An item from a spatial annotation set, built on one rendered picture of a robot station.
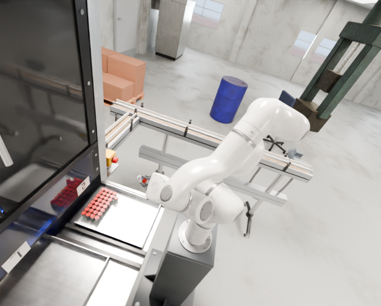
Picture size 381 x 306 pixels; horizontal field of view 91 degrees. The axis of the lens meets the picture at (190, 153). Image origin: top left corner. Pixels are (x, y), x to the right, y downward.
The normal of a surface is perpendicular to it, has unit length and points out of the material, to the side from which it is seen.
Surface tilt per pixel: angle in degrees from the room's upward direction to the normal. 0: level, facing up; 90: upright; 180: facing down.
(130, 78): 90
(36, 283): 0
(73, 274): 0
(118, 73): 90
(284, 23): 90
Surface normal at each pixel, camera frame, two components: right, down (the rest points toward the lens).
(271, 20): -0.19, 0.58
